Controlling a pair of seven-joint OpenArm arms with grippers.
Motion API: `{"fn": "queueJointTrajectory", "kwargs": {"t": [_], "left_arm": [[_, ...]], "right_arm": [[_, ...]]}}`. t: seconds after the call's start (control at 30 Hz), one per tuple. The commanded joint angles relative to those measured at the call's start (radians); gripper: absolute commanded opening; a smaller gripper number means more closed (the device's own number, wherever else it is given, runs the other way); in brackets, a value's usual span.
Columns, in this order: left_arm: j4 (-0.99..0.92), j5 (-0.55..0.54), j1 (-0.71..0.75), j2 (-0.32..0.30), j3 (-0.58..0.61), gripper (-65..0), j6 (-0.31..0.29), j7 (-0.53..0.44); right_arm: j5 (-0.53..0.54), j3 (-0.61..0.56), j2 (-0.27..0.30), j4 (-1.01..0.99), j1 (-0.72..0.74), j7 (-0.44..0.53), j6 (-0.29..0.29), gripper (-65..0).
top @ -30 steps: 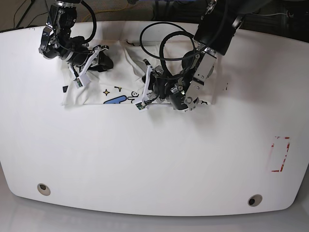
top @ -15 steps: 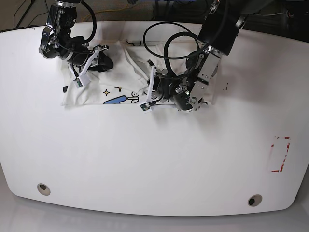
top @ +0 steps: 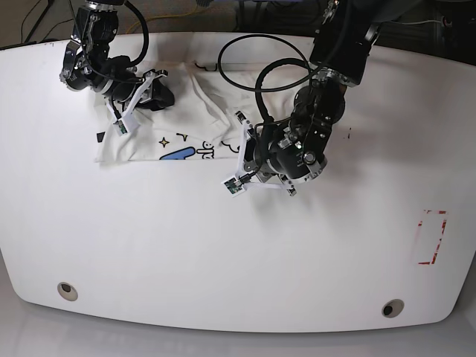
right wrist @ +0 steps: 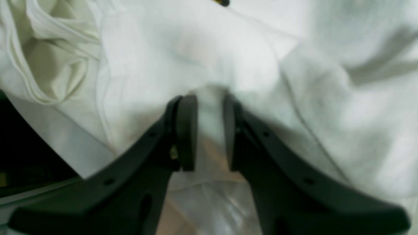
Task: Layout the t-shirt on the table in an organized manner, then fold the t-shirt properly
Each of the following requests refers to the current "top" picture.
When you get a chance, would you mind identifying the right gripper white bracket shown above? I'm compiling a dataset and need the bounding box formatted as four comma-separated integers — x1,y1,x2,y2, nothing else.
106,70,175,124

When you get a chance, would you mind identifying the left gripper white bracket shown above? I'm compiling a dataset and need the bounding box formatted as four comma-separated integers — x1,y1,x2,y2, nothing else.
230,111,296,196

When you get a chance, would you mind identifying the white printed t-shirt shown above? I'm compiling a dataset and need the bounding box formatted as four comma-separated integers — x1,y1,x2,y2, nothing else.
95,62,262,164

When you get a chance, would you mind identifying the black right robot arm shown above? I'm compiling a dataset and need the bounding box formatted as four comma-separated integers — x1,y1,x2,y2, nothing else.
59,1,175,135

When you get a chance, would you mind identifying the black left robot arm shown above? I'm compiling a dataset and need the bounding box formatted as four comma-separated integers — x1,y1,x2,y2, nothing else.
223,1,413,195

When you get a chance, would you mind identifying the red tape rectangle marking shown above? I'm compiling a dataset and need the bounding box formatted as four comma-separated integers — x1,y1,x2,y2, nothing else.
413,210,448,266

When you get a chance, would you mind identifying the right table grommet hole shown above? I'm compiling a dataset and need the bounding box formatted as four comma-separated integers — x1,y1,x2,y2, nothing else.
382,299,405,318

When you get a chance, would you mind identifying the table grommet hole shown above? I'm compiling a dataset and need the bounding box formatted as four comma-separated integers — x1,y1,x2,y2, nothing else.
382,299,405,318
57,282,78,302

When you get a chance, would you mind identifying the left table grommet hole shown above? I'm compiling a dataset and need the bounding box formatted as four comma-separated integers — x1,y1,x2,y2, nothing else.
57,282,78,302

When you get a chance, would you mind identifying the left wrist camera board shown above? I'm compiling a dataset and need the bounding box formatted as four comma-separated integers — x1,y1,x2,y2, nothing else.
222,177,247,197

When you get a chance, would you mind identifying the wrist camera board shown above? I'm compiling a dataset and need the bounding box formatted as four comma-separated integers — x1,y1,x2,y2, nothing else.
222,177,247,197
112,119,140,136

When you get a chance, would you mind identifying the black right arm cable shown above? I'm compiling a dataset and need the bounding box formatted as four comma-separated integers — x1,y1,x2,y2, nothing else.
62,0,150,81

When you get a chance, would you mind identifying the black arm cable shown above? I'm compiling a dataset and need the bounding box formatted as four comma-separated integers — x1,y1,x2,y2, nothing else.
62,0,150,81
217,0,335,123

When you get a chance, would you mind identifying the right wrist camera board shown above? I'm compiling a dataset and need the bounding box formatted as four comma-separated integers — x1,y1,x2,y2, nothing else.
112,119,140,136

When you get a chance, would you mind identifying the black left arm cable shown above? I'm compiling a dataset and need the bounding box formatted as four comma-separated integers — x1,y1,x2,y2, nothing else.
217,0,335,123

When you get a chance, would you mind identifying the yellow cable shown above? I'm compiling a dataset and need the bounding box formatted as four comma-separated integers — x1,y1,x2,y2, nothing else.
126,1,209,34

